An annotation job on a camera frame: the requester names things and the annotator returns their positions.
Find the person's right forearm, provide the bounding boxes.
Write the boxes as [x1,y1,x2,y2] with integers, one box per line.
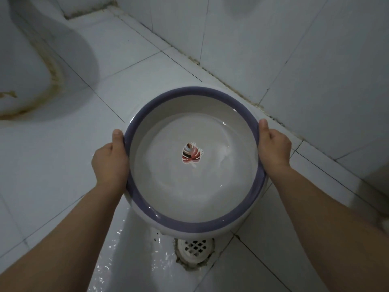
[266,163,389,292]

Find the person's left hand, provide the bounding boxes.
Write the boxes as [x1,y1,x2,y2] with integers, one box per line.
[91,129,130,192]

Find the person's right hand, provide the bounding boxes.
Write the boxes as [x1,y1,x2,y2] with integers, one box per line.
[257,119,292,174]

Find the person's left forearm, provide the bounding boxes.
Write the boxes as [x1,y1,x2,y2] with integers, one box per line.
[0,181,126,292]

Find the white basin with purple rim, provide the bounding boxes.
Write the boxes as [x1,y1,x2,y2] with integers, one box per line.
[123,86,268,239]

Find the white toilet base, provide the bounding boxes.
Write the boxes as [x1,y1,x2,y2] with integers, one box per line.
[0,0,66,119]

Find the white floor drain cover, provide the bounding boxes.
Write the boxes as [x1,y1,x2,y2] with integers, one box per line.
[177,238,214,265]

